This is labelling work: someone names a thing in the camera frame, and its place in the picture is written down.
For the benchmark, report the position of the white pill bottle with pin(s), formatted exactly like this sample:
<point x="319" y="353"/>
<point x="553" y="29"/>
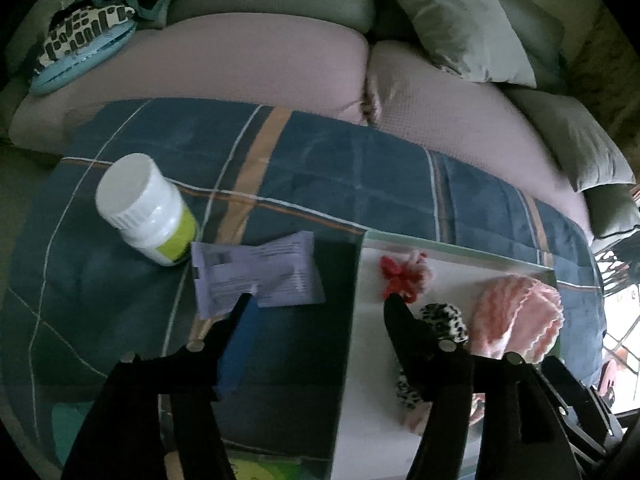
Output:
<point x="135" y="200"/>

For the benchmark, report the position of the teal cloth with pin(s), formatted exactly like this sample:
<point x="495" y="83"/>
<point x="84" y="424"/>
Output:
<point x="67" y="422"/>

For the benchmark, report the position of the purple packet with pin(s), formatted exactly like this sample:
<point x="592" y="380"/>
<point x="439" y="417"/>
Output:
<point x="260" y="270"/>

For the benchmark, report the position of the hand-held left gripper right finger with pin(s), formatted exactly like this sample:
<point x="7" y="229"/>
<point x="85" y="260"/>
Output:
<point x="410" y="345"/>

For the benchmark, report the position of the large grey pillow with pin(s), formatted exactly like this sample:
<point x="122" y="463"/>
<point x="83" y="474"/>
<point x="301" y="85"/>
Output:
<point x="465" y="30"/>

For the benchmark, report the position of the black and white patterned cushion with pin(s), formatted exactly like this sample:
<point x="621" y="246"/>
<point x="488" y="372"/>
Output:
<point x="75" y="35"/>

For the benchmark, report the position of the green tissue packet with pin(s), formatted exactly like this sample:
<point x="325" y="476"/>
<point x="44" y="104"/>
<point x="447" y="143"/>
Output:
<point x="270" y="470"/>

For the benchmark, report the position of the white tray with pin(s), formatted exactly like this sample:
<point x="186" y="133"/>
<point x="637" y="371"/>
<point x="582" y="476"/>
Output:
<point x="370" y="360"/>

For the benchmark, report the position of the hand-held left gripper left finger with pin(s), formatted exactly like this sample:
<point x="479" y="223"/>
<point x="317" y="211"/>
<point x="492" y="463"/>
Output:
<point x="240" y="345"/>

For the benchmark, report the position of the grey sofa with pink cover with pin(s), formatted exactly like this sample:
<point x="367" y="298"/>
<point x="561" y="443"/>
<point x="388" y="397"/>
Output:
<point x="250" y="60"/>

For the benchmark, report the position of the leopard print scrunchie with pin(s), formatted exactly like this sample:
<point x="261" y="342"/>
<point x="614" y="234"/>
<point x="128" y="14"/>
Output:
<point x="445" y="320"/>

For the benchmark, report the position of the small grey pillow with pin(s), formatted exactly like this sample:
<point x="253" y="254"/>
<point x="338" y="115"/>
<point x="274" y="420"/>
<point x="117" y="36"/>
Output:
<point x="575" y="140"/>

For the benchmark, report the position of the red and pink scrunchie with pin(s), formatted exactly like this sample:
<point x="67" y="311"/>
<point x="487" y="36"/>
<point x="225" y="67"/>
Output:
<point x="400" y="277"/>

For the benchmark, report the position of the light blue cushion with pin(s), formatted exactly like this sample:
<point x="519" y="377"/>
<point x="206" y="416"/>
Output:
<point x="65" y="77"/>

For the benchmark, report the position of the blue plaid blanket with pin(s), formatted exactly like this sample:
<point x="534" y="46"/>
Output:
<point x="325" y="180"/>

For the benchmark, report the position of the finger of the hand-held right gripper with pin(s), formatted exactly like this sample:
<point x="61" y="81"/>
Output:
<point x="575" y="405"/>

